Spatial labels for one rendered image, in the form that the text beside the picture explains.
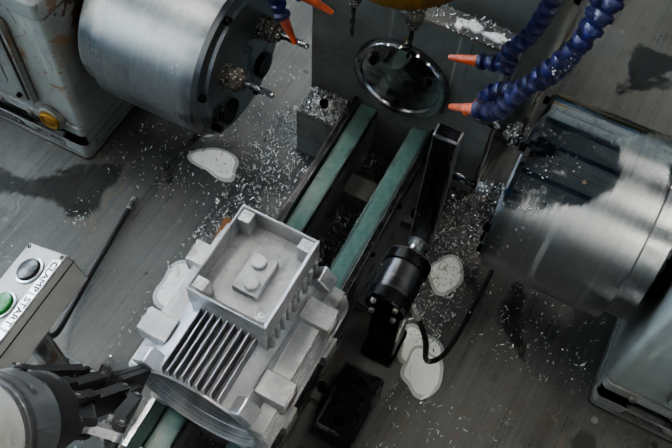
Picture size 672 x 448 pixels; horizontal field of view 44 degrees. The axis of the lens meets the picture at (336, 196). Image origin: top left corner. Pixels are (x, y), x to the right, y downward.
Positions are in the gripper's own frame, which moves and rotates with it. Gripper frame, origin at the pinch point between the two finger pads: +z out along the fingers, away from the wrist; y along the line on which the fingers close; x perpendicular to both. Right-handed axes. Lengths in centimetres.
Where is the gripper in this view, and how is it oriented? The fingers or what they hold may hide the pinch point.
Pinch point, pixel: (126, 383)
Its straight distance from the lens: 93.7
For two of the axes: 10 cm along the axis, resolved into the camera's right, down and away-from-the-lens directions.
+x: -4.2, 9.1, 0.2
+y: -8.9, -4.1, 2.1
